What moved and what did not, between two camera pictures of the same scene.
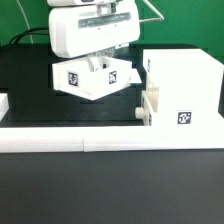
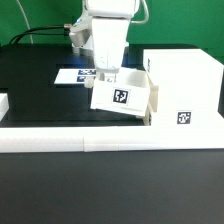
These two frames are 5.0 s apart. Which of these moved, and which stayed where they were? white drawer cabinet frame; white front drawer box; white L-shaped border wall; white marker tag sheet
Moved: white marker tag sheet
Stayed: white L-shaped border wall; white front drawer box; white drawer cabinet frame
